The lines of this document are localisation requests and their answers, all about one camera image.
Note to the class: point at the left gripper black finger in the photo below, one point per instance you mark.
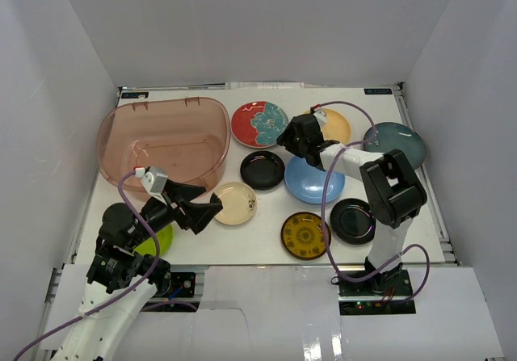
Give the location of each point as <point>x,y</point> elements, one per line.
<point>198,216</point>
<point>182,193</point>

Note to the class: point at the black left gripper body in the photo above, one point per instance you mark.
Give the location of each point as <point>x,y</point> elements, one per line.
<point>178,209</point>

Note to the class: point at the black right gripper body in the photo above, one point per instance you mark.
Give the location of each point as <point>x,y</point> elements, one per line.
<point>303,143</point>

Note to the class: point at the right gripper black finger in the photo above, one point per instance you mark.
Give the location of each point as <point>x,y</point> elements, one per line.
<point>288,136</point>
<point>296,144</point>

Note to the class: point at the red and teal floral plate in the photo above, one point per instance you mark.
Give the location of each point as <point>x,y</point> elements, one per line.
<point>258,124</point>

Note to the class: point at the dark teal ceramic plate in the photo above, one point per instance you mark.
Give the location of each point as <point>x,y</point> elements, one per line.
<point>390,135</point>

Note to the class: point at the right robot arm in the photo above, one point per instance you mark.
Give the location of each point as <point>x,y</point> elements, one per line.
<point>395,194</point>

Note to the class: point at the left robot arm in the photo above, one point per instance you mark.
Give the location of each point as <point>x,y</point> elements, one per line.
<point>127,269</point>

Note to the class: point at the pink translucent plastic bin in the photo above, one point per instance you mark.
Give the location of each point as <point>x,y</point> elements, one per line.
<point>188,138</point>

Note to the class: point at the lime green plate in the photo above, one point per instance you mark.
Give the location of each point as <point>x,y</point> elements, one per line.
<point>165,239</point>

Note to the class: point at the black glossy plate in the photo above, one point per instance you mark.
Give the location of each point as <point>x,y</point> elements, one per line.
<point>262,170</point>

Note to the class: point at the cream plate with black patch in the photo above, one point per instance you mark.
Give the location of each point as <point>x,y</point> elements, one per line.
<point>239,203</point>

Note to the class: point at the light blue plate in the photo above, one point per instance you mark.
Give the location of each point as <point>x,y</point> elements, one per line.
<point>306,183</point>

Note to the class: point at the brown and yellow patterned plate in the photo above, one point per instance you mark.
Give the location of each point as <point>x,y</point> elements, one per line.
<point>303,235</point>

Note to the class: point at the black plate with iridescent rim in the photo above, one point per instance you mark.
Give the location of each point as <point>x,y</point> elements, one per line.
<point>352,221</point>

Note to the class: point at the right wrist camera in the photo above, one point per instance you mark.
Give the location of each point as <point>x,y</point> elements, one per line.
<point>320,115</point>

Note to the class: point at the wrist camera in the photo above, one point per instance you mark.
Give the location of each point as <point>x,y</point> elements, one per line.
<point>154,181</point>
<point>320,115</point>

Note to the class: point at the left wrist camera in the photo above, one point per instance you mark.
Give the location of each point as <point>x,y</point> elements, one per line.
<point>154,181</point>

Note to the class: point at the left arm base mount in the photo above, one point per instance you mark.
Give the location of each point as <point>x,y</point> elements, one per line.
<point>180,284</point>

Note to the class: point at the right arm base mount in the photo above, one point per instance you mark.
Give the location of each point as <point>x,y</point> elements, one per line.
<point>371,299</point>

